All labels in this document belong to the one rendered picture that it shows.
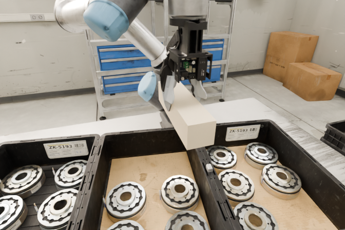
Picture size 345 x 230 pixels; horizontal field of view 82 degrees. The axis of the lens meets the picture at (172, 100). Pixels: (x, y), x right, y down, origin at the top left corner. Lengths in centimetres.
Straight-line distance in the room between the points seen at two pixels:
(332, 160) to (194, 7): 93
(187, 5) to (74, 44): 289
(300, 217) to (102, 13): 65
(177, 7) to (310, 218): 59
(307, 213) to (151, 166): 44
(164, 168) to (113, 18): 48
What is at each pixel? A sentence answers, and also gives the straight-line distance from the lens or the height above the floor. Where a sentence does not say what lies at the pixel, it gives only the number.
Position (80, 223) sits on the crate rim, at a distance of 51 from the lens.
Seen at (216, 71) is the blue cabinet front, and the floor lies 46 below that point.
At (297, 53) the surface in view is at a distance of 384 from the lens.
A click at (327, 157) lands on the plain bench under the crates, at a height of 70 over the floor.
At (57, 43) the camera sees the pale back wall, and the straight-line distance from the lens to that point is 324.
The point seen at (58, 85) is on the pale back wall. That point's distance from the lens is 342.
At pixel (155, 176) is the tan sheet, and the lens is 66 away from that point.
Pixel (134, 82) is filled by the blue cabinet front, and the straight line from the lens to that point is 244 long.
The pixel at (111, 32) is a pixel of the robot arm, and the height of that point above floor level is 127.
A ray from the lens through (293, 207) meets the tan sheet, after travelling 68.
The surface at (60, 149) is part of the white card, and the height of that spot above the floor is 89.
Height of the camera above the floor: 132
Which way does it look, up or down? 27 degrees down
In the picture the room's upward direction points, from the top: straight up
